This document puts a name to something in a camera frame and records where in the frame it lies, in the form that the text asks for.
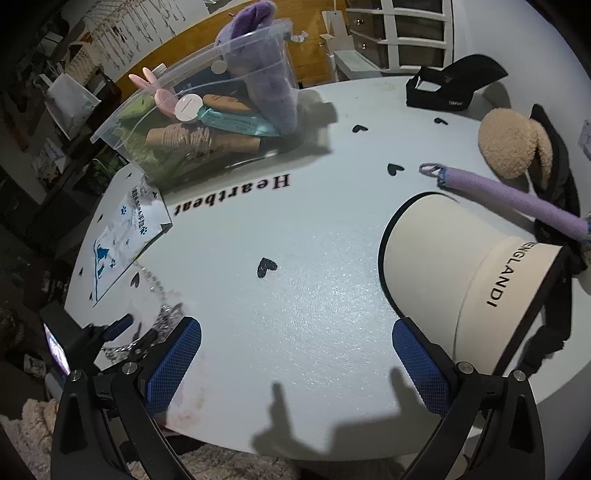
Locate teal packet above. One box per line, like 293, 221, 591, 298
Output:
198, 106, 280, 139

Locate clear plastic storage container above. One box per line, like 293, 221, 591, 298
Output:
90, 23, 301, 185

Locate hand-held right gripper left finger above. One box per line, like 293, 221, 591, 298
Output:
50, 316, 202, 480

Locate silver bead chain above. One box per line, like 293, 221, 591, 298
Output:
104, 263, 185, 361

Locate pink rabbit-ear clip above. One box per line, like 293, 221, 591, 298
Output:
129, 67, 178, 116

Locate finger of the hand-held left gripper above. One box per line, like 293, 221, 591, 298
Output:
85, 314, 134, 344
130, 330, 160, 357

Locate purple stick floral ball end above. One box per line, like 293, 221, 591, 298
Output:
419, 162, 591, 287

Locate white pill bottle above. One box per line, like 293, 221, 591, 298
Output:
174, 93, 204, 121

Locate jute twine spool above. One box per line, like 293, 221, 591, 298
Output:
147, 122, 264, 155

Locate woven basket bag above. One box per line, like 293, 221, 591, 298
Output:
65, 53, 98, 81

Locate purple plush toy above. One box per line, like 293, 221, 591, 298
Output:
215, 0, 298, 137

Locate white wooden stand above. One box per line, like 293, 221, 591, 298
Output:
318, 11, 384, 84

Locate beige sun visor black trim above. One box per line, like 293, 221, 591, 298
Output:
379, 191, 578, 377

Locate white tote bag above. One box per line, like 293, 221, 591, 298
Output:
39, 74, 102, 139

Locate macrame wall hanging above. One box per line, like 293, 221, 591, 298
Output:
88, 0, 185, 65

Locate black cloth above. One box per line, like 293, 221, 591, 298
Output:
526, 104, 583, 268

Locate white packet blue paw print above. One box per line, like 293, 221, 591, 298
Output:
127, 178, 160, 204

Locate white wall socket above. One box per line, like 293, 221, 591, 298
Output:
577, 120, 591, 162

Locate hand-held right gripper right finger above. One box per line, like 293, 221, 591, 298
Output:
392, 316, 546, 480

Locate beige fluffy earmuffs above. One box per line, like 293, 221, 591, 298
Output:
478, 108, 552, 180

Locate white pouch blue cat print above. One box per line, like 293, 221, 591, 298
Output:
92, 185, 171, 301

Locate green box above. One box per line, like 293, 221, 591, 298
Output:
92, 157, 130, 185

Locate white paper bag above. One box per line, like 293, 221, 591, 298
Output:
32, 138, 65, 185

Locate white frame drawer unit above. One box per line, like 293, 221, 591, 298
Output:
346, 0, 455, 72

